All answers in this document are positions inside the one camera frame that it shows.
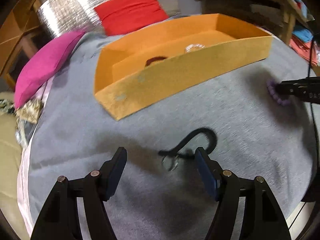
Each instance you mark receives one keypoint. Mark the grey blanket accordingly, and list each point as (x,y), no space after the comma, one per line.
(255,137)

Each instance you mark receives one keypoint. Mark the red pillow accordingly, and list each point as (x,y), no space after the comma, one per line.
(120,17)

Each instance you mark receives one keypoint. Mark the pink pillow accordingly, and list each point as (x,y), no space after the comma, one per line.
(44,65)

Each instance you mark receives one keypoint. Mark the beige sofa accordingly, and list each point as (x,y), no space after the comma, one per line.
(10,162)

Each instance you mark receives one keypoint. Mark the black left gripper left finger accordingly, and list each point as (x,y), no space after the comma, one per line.
(59,218)

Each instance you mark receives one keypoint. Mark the orange cardboard box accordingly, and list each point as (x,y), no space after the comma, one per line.
(158,61)

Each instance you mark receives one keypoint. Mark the wooden cabinet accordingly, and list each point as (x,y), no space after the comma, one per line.
(22,35)

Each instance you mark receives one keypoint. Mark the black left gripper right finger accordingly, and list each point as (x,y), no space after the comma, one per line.
(262,218)

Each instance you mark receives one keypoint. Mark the silver foil insulation sheet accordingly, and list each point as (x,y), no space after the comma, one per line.
(61,16)

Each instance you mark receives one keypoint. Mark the wooden shelf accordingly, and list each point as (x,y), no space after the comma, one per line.
(277,16)

